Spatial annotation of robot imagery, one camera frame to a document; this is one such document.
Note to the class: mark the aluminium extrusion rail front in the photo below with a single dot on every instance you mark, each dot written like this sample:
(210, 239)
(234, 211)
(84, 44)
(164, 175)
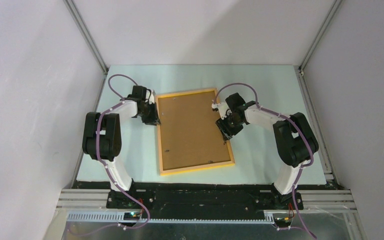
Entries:
(226, 206)

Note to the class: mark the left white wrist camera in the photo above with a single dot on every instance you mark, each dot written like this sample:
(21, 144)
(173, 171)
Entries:
(150, 99)

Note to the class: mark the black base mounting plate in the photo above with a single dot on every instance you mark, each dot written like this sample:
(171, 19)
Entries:
(274, 198)

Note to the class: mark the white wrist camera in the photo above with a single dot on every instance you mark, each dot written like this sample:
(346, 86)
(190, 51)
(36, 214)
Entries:
(150, 99)
(222, 108)

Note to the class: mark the brown cardboard backing board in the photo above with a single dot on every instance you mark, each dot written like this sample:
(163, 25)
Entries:
(192, 129)

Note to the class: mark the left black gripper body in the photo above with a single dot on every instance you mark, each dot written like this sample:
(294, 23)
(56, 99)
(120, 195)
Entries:
(145, 115)

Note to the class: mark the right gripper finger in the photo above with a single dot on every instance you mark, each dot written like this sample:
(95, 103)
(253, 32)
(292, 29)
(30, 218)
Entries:
(230, 131)
(221, 126)

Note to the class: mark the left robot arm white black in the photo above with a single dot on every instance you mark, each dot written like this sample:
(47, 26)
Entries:
(102, 134)

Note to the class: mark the left aluminium corner post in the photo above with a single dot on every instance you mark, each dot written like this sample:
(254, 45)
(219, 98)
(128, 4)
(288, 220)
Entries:
(86, 34)

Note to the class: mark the right aluminium corner post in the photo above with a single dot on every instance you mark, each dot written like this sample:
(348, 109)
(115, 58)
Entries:
(332, 12)

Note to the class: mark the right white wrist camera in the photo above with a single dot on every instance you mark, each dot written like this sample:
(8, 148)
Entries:
(222, 108)

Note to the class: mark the aluminium corner post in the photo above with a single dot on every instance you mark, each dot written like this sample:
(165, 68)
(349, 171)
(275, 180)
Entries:
(332, 12)
(86, 34)

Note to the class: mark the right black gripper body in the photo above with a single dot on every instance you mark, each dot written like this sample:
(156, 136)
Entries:
(229, 123)

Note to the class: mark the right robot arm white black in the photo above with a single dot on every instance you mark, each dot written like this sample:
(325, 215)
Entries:
(294, 138)

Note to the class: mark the yellow wooden picture frame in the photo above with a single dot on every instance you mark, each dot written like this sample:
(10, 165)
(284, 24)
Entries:
(230, 145)

